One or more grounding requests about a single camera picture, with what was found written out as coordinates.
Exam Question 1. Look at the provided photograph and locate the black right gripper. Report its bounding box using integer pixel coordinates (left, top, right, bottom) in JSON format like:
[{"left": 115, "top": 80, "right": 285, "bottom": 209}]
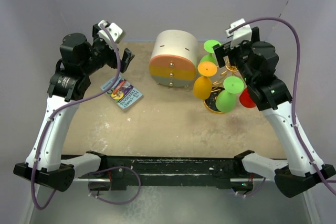
[{"left": 214, "top": 26, "right": 260, "bottom": 86}]

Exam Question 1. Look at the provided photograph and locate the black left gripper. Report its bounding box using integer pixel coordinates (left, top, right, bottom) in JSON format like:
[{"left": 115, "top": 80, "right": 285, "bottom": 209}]
[{"left": 81, "top": 25, "right": 133, "bottom": 76}]

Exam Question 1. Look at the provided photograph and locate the green goblet front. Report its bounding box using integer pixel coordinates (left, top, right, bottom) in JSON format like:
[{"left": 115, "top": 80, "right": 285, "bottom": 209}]
[{"left": 199, "top": 39, "right": 220, "bottom": 65}]

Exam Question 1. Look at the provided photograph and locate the green goblet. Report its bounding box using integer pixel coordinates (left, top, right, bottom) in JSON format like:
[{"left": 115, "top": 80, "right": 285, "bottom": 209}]
[
  {"left": 199, "top": 39, "right": 220, "bottom": 65},
  {"left": 215, "top": 76, "right": 244, "bottom": 113}
]

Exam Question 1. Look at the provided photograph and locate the yellow plastic goblet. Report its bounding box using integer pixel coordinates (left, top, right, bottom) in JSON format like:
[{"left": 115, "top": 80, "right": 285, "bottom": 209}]
[{"left": 193, "top": 61, "right": 217, "bottom": 100}]

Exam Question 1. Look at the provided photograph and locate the red plastic goblet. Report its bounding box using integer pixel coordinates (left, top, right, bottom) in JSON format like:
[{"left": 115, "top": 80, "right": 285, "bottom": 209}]
[{"left": 239, "top": 88, "right": 256, "bottom": 109}]

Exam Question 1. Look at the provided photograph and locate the gold wine glass rack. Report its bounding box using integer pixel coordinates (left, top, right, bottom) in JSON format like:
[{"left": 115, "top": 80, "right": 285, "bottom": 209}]
[{"left": 203, "top": 58, "right": 242, "bottom": 114}]

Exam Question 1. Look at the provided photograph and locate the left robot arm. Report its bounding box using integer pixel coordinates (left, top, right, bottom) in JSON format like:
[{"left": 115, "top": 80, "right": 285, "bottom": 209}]
[{"left": 13, "top": 20, "right": 134, "bottom": 192}]

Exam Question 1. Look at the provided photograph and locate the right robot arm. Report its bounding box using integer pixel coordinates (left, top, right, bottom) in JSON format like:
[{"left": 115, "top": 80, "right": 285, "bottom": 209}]
[{"left": 213, "top": 25, "right": 335, "bottom": 198}]

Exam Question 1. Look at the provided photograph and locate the blue treehouse paperback book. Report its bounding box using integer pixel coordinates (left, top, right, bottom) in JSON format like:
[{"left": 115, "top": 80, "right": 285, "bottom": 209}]
[{"left": 100, "top": 74, "right": 143, "bottom": 112}]

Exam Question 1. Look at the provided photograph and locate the white round drawer cabinet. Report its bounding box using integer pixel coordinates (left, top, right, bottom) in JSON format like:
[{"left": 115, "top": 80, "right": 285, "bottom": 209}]
[{"left": 149, "top": 29, "right": 198, "bottom": 88}]

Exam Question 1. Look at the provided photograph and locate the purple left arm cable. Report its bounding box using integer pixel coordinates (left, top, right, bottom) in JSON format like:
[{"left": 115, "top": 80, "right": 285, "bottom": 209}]
[{"left": 30, "top": 23, "right": 121, "bottom": 210}]

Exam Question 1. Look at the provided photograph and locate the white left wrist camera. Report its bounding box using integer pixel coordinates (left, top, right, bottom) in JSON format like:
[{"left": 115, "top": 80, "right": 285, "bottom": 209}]
[{"left": 98, "top": 20, "right": 125, "bottom": 47}]

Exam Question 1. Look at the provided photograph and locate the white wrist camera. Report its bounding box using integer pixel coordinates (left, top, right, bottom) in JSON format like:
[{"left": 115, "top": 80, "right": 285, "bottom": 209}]
[
  {"left": 98, "top": 20, "right": 125, "bottom": 47},
  {"left": 225, "top": 18, "right": 252, "bottom": 49}
]

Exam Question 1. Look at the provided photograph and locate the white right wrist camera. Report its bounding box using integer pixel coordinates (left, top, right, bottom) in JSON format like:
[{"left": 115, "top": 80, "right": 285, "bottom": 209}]
[{"left": 225, "top": 18, "right": 252, "bottom": 49}]

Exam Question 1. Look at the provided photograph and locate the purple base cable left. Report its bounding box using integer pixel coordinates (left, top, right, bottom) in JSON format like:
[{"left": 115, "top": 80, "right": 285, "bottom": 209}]
[{"left": 88, "top": 166, "right": 143, "bottom": 205}]

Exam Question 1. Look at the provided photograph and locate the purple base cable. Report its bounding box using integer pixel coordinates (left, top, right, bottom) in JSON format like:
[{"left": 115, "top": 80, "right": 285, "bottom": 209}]
[
  {"left": 88, "top": 166, "right": 143, "bottom": 205},
  {"left": 235, "top": 178, "right": 267, "bottom": 198}
]

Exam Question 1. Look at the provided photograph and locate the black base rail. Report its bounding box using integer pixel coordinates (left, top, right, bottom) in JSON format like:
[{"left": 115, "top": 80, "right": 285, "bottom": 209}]
[{"left": 80, "top": 156, "right": 259, "bottom": 191}]

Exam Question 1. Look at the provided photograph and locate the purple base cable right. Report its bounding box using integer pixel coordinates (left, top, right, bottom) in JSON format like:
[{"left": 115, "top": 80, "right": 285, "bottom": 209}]
[{"left": 235, "top": 178, "right": 267, "bottom": 198}]

